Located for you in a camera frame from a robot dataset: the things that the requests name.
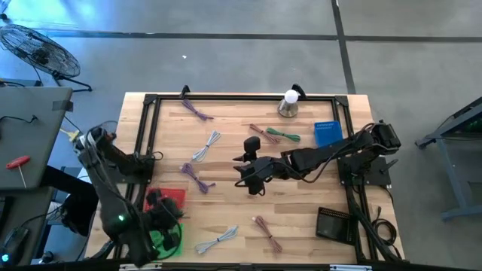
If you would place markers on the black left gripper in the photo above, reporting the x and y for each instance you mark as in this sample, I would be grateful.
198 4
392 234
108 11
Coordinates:
167 218

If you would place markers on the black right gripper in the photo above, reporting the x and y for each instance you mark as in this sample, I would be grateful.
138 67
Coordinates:
263 171

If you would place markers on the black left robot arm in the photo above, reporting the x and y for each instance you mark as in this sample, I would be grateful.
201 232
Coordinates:
109 195

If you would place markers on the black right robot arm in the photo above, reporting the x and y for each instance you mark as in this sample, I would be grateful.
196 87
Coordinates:
320 156

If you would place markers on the red plastic basket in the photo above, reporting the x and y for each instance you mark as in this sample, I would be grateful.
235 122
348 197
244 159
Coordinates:
177 195

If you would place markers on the green plastic basket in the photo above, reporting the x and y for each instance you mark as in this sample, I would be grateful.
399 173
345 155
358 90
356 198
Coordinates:
155 241

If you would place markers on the white bulb table lamp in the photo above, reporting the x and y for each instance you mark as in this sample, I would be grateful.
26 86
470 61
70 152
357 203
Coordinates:
289 103

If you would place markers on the blue plastic basket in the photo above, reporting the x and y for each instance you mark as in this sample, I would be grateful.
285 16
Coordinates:
327 132

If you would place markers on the black plastic basket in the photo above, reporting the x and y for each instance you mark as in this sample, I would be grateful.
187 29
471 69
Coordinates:
334 226

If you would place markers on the yellow power plug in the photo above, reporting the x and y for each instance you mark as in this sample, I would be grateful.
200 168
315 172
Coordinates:
72 134

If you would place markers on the black computer mouse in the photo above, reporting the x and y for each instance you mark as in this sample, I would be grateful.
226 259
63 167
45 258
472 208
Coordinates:
15 239

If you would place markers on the grey side desk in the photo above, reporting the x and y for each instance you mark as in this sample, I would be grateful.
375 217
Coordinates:
30 131

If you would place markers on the grey metal cart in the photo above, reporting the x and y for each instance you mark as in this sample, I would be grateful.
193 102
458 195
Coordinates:
448 150

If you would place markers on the black floor fan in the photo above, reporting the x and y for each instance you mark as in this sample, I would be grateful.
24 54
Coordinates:
39 50

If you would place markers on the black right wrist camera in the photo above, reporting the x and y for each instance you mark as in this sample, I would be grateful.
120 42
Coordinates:
252 145

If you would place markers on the silver frame bracket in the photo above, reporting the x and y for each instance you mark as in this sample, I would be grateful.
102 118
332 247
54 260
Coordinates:
350 268
140 267

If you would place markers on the black aluminium table frame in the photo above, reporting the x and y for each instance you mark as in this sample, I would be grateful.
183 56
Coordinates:
244 97

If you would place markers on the black frame clamp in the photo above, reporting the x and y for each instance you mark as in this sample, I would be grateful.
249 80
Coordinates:
299 90
184 91

